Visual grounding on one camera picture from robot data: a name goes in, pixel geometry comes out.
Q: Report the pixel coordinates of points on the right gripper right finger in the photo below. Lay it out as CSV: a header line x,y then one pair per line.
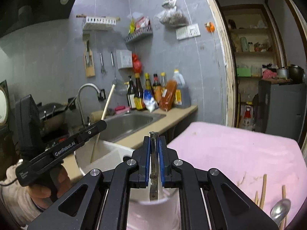
x,y
209,199

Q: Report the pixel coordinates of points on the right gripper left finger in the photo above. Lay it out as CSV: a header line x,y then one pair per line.
x,y
100,200

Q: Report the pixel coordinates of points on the white plastic utensil basket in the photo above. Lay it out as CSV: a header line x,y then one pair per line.
x,y
163,213

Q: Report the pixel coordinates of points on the steel table spoon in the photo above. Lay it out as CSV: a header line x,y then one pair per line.
x,y
276,214

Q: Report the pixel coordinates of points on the chrome kitchen faucet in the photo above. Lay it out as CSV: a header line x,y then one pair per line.
x,y
88,100

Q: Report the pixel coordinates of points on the person left hand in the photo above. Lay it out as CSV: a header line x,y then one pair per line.
x,y
48,186

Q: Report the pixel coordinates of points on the black wok with lid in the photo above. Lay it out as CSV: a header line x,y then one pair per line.
x,y
53,115

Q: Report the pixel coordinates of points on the pink floral table cloth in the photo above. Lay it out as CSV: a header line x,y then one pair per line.
x,y
248,158

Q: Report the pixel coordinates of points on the stainless steel sink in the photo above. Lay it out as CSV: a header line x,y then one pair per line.
x,y
123,125

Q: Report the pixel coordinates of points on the wooden knife holder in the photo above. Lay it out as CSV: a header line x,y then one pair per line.
x,y
88,57

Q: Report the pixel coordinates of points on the large oil jug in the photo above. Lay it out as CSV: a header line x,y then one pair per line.
x,y
182,97

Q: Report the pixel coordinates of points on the white salt bag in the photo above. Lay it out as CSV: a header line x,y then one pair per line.
x,y
149,101

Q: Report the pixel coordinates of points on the dark soy sauce bottle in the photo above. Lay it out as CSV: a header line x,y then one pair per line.
x,y
139,94

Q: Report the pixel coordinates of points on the dark grey cabinet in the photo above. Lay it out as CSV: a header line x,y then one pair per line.
x,y
280,109

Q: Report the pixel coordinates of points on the red plastic bag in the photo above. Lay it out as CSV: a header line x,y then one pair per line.
x,y
137,65

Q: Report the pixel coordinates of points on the black range hood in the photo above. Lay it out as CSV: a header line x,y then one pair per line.
x,y
17,14

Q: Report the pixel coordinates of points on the wooden pantry shelf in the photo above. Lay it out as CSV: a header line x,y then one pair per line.
x,y
255,39

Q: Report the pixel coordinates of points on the hanging plastic bag of spices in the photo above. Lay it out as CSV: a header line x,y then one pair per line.
x,y
171,16

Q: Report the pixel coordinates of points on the hanging wire strainer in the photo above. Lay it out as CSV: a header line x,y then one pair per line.
x,y
119,86

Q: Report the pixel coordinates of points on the wooden door frame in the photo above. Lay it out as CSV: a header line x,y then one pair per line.
x,y
226,65

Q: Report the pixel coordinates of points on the white wall box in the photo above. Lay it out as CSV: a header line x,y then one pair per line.
x,y
124,59

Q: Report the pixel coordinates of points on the white wall basket rack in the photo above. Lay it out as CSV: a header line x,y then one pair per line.
x,y
104,23

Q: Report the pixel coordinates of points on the grey wall spice shelf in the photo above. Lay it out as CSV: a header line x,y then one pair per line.
x,y
139,34

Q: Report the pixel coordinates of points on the white wall switch socket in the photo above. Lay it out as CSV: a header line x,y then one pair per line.
x,y
187,32

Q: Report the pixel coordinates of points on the orange wall hook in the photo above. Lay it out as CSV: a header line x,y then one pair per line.
x,y
210,27

